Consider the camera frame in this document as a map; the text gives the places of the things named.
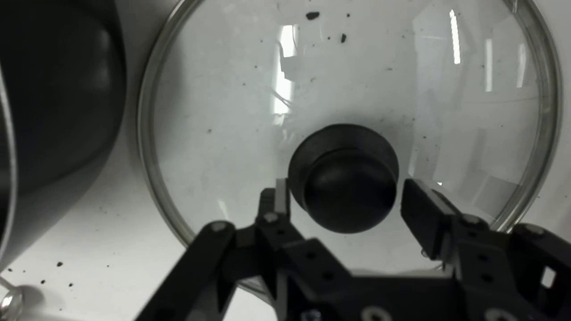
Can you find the glass pot lid black knob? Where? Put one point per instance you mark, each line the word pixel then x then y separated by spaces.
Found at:
pixel 464 91

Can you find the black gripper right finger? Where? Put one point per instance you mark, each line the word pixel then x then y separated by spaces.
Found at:
pixel 520 275

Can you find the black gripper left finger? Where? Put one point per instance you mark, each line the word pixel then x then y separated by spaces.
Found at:
pixel 204 280

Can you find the black cooking pot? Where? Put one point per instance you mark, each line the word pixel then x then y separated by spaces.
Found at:
pixel 63 84

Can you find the white plastic tray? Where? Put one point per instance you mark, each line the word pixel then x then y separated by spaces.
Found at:
pixel 106 255

